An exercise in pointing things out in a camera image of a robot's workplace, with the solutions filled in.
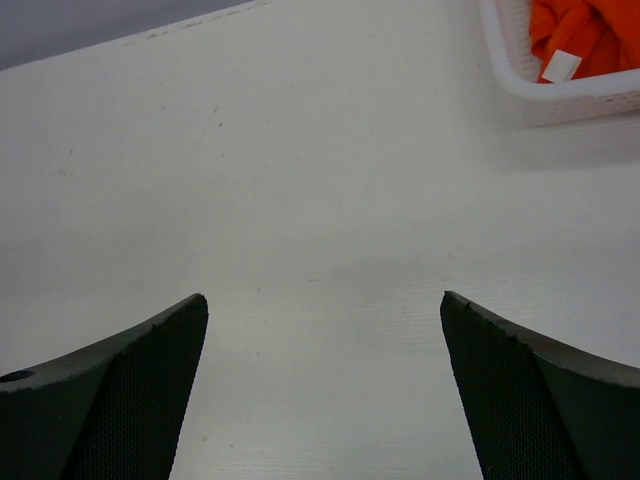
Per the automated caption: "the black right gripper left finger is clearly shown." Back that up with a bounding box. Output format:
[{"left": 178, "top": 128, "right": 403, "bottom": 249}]
[{"left": 1, "top": 294, "right": 208, "bottom": 479}]

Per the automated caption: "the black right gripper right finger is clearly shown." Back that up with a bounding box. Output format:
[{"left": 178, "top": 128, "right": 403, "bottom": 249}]
[{"left": 440, "top": 291, "right": 639, "bottom": 479}]

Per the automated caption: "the white plastic basket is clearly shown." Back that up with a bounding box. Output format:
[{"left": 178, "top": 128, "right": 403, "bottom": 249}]
[{"left": 478, "top": 0, "right": 639, "bottom": 126}]

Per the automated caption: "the orange t shirt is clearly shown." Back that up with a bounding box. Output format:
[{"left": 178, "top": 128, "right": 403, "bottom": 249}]
[{"left": 529, "top": 0, "right": 639, "bottom": 84}]

